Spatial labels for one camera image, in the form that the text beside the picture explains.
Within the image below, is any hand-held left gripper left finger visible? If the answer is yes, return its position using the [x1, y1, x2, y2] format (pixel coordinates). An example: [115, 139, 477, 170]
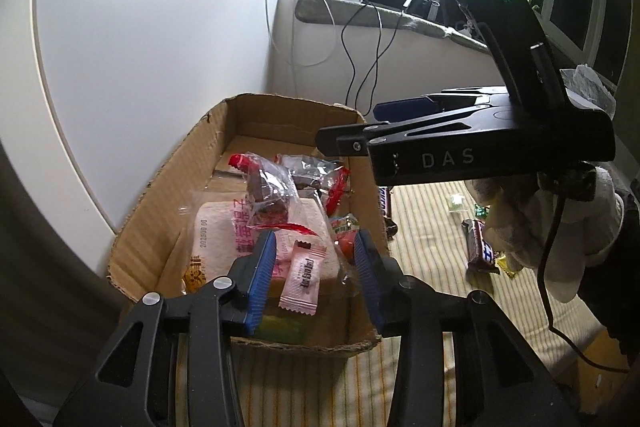
[52, 231, 278, 427]

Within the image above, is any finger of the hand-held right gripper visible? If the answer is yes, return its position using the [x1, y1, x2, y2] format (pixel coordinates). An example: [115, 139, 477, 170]
[315, 103, 512, 158]
[373, 87, 511, 120]

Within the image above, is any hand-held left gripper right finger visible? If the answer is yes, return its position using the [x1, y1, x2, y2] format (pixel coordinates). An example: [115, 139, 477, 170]
[353, 229, 581, 427]

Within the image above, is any small pink snack packet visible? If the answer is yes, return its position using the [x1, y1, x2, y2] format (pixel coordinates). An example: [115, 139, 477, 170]
[278, 239, 322, 318]

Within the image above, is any red snack packet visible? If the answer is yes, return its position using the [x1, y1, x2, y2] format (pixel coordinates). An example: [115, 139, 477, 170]
[333, 232, 358, 266]

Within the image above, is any clear dark snack bag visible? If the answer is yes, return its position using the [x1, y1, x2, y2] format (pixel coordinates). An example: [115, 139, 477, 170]
[276, 153, 351, 215]

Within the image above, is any pink printed bread package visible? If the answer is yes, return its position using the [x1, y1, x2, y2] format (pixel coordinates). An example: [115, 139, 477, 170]
[181, 194, 352, 346]

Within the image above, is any green snack packet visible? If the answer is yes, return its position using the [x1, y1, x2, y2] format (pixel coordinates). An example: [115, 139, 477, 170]
[328, 214, 362, 234]

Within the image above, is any clear red-sealed snack bag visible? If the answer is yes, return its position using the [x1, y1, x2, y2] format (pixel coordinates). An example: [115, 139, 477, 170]
[229, 152, 321, 236]

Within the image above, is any cardboard box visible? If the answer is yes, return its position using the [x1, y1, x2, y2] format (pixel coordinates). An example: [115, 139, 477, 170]
[106, 93, 394, 356]

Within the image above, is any person's right hand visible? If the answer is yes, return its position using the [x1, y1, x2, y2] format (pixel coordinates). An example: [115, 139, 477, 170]
[462, 163, 627, 305]

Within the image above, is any dark chocolate bar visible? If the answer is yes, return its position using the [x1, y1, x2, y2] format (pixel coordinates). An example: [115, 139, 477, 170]
[461, 218, 502, 277]
[377, 186, 400, 242]

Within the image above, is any striped blanket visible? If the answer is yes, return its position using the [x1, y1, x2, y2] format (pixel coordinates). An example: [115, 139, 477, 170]
[175, 184, 621, 427]

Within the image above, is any yellow candy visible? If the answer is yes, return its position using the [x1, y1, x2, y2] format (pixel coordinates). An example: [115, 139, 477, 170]
[495, 254, 519, 279]

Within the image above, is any crinkled clear plastic bag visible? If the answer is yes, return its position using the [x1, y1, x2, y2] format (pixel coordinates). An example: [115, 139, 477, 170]
[560, 64, 619, 118]

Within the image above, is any white power cable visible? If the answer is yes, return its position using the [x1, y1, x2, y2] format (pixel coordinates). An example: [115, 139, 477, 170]
[286, 0, 337, 68]

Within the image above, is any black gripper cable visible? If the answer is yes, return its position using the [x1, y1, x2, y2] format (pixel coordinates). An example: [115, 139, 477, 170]
[537, 194, 630, 374]

